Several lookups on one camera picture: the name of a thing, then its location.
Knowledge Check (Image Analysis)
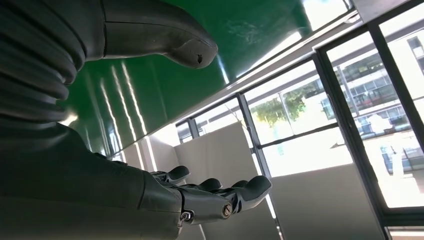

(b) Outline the green conveyor belt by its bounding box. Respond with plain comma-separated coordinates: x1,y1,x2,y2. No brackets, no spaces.
58,0,353,157

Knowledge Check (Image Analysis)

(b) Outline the white partition panel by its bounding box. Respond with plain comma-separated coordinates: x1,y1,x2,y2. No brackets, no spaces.
172,121,286,240
268,163,386,240

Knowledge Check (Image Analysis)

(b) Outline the green tree outside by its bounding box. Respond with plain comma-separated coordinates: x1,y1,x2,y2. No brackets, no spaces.
249,81,320,129

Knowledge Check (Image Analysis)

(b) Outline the building outside window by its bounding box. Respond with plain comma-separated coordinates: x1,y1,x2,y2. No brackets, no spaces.
319,29,424,175

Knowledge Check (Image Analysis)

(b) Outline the dark window frame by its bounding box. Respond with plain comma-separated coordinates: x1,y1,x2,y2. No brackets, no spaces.
174,0,424,240

